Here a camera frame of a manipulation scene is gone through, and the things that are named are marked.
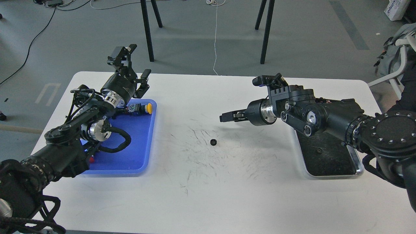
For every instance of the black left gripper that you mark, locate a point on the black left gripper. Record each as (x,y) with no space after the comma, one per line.
(122,85)

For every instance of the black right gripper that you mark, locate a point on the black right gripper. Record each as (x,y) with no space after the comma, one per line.
(259,113)

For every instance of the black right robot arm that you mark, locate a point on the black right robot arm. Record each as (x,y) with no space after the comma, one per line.
(387,139)

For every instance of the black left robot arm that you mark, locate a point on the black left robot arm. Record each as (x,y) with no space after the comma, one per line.
(70,147)

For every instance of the blue plastic tray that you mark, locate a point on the blue plastic tray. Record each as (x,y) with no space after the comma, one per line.
(133,159)

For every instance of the silver metal tray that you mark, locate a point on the silver metal tray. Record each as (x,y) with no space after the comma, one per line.
(336,161)

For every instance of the black stand legs right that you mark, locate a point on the black stand legs right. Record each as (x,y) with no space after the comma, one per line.
(267,26)

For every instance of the grey white chair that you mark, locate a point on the grey white chair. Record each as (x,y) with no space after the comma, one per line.
(398,52)

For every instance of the white cardboard box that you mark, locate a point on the white cardboard box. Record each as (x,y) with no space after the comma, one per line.
(396,9)

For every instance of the yellow push button switch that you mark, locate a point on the yellow push button switch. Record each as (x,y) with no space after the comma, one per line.
(139,109)

